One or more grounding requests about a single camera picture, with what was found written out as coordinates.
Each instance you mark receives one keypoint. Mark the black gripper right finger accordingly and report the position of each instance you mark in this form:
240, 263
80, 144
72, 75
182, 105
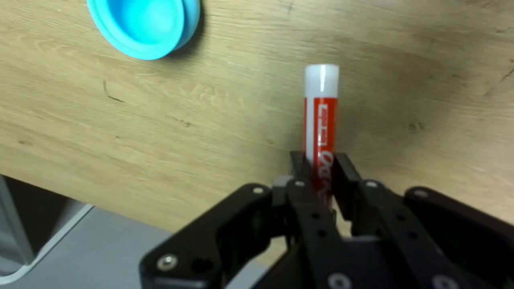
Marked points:
439, 242

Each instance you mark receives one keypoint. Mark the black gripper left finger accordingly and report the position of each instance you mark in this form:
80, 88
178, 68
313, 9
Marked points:
215, 248

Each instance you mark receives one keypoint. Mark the blue vase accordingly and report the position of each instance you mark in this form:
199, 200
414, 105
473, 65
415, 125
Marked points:
147, 30

